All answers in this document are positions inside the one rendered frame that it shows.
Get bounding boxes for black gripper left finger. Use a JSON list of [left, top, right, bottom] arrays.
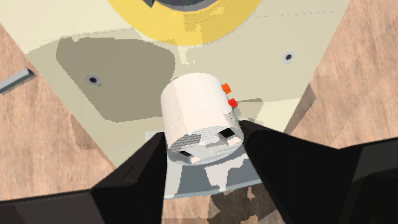
[[0, 132, 167, 224]]

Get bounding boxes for grey rectangular bar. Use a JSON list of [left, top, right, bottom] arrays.
[[0, 68, 34, 93]]

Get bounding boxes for white cylinder with slotted end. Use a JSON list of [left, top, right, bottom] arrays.
[[160, 73, 244, 166]]

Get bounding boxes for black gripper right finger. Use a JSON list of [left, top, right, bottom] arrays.
[[239, 120, 398, 224]]

